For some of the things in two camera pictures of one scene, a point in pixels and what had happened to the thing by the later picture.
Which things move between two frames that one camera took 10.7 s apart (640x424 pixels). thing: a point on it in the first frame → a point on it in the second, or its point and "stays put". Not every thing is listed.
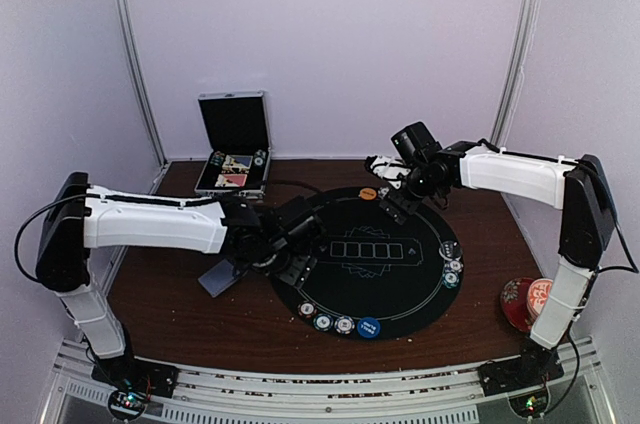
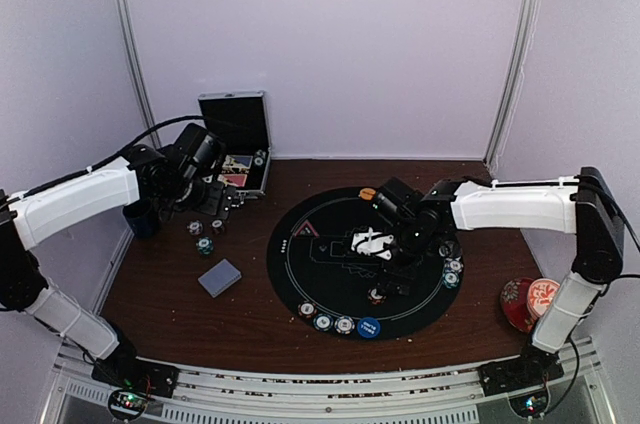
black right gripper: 407,204 → 408,273
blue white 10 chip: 454,266 stays put
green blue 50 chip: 323,322 stays put
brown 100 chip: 307,309 stays put
